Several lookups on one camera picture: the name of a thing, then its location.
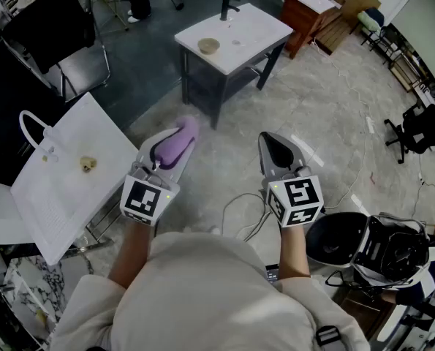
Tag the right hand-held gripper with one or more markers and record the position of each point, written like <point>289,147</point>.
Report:
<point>301,196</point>

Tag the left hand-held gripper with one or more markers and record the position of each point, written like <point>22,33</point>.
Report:
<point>140,199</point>

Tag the beige bowl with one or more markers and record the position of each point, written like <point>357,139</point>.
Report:
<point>208,46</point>

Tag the person's right forearm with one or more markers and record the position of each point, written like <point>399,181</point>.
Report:
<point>292,254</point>

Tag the person's left forearm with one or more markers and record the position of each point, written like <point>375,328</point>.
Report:
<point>129,254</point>

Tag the small yellowish crumpled sponge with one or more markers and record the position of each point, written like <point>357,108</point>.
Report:
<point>88,164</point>

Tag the white power strip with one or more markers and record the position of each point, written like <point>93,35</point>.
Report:
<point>369,124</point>

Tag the black screen device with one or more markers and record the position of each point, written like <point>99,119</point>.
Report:
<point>272,272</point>

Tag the white rectangular sink basin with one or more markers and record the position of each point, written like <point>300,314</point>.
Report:
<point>56,203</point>

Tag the white faucet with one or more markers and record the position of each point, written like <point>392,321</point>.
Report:
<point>49,137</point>

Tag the white sink on black stand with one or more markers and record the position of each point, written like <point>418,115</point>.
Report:
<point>253,31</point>

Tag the wooden slatted crate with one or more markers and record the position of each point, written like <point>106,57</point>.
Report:
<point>334,35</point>

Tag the wooden cabinet with white sink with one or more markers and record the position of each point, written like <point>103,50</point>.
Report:
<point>297,20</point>

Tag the black office chair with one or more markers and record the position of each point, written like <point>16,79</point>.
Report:
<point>422,126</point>

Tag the person's white shirt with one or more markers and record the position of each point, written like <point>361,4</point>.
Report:
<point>202,298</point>

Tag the black faucet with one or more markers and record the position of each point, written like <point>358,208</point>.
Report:
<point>226,7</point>

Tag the pale green cushion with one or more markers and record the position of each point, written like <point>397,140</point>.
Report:
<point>365,20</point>

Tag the black chair with chrome legs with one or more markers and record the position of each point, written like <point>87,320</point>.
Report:
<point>49,31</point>

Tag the brown cardboard sheet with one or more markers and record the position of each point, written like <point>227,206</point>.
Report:
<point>359,0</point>

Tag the marble pattern cabinet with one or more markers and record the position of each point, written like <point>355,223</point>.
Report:
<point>38,287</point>

